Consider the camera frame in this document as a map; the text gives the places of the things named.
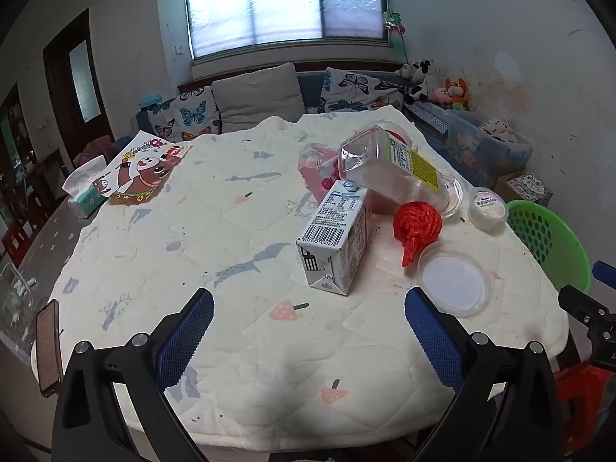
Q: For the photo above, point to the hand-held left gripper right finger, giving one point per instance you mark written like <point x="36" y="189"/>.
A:
<point x="433" y="341"/>

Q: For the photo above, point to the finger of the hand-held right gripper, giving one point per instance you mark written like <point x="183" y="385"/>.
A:
<point x="605" y="274"/>
<point x="584" y="305"/>

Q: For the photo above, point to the beige plush toy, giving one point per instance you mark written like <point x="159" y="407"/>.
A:
<point x="405" y="72"/>

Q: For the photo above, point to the pink plush toy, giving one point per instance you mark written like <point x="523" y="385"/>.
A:
<point x="439" y="96"/>

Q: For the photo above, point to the cartoon picture books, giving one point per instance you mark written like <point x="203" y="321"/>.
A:
<point x="529" y="185"/>

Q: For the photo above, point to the grey printed table cover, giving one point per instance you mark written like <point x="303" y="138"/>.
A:
<point x="43" y="260"/>

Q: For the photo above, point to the clear plastic cup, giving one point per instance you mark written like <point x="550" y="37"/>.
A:
<point x="455" y="197"/>

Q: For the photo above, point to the white milk carton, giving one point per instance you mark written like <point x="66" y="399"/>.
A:
<point x="332" y="245"/>

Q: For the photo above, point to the colourful pinwheel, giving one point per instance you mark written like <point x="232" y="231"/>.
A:
<point x="392" y="21"/>

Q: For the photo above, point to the window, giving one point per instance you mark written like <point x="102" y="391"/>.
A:
<point x="284" y="5"/>

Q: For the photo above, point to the white spotted cloth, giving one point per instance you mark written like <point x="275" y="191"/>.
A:
<point x="498" y="130"/>

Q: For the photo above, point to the clear storage bin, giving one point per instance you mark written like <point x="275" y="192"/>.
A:
<point x="481" y="159"/>

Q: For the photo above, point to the black and white cow plush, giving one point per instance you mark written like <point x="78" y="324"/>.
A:
<point x="423" y="79"/>

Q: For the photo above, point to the clear plastic bottle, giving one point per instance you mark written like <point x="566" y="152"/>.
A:
<point x="385" y="168"/>

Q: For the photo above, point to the dark wooden cabinet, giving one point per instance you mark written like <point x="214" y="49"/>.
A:
<point x="14" y="154"/>

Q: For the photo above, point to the smartphone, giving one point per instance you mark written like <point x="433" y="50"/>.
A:
<point x="48" y="346"/>

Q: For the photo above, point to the orange fox plush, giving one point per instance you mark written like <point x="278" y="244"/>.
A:
<point x="456" y="91"/>

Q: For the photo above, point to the printed quilted blanket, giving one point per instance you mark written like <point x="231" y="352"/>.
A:
<point x="216" y="211"/>

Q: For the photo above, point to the green plastic basket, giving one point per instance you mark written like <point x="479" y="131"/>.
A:
<point x="548" y="240"/>

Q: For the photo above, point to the small white plastic cup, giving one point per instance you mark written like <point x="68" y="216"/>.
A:
<point x="488" y="209"/>

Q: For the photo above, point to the pink cloth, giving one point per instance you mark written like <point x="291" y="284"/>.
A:
<point x="94" y="149"/>

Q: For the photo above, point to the cardboard box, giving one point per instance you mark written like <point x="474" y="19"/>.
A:
<point x="505" y="192"/>

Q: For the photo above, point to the blue sofa bed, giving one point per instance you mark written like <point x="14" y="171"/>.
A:
<point x="313" y="91"/>

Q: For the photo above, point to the brown door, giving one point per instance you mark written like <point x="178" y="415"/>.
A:
<point x="62" y="106"/>

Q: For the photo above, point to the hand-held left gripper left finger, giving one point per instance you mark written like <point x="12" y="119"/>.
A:
<point x="185" y="337"/>

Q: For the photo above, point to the pink plastic bag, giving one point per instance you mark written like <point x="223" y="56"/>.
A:
<point x="317" y="173"/>

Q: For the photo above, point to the red mesh net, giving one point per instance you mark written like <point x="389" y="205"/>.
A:
<point x="416" y="224"/>

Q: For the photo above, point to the clear round plastic lid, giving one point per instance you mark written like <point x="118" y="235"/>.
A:
<point x="455" y="279"/>

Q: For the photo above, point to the red plastic stool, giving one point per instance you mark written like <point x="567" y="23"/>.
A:
<point x="17" y="245"/>
<point x="577" y="394"/>

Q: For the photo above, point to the patterned flat box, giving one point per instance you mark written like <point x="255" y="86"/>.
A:
<point x="428" y="118"/>

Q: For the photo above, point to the tissue pack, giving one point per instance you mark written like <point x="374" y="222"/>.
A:
<point x="84" y="197"/>

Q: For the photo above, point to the small butterfly-print pillow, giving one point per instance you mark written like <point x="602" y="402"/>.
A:
<point x="195" y="115"/>
<point x="161" y="122"/>

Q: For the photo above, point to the large butterfly-print pillow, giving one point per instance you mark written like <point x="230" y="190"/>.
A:
<point x="356" y="89"/>

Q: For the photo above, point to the grey pillow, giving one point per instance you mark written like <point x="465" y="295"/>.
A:
<point x="255" y="98"/>

